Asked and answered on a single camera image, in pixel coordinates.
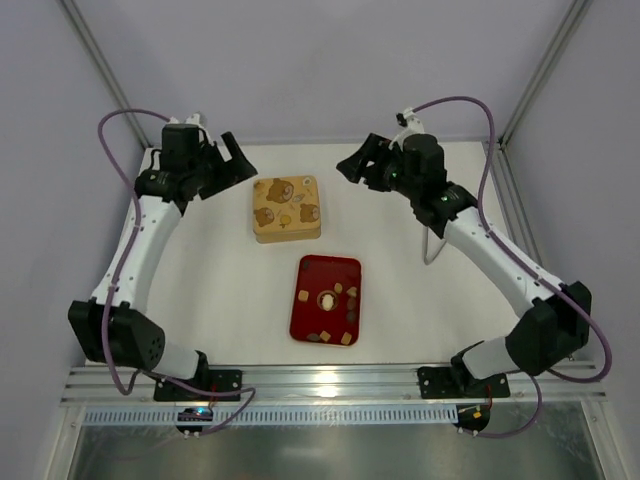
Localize silver tin lid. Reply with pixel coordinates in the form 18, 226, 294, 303
252, 175, 321, 237

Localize metal tongs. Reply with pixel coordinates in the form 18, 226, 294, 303
422, 228, 447, 265

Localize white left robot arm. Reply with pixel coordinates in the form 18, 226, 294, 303
68, 123, 257, 398

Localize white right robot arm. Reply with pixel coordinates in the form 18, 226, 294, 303
337, 134, 592, 393

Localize gold chocolate box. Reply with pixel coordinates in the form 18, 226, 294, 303
256, 227, 321, 244

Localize white figurine chocolate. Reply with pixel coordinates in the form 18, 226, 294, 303
321, 294, 334, 311

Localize red rectangular tin tray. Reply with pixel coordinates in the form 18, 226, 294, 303
289, 255, 362, 347

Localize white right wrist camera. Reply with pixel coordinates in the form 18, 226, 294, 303
392, 108, 425, 149

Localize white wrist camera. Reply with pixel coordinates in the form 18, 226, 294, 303
168, 111, 207, 129
392, 108, 425, 149

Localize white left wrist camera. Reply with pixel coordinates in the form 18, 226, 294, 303
168, 111, 207, 129

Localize aluminium mounting rail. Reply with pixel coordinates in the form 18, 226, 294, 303
61, 361, 606, 405

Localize slotted cable duct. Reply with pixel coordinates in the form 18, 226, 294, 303
84, 404, 458, 426

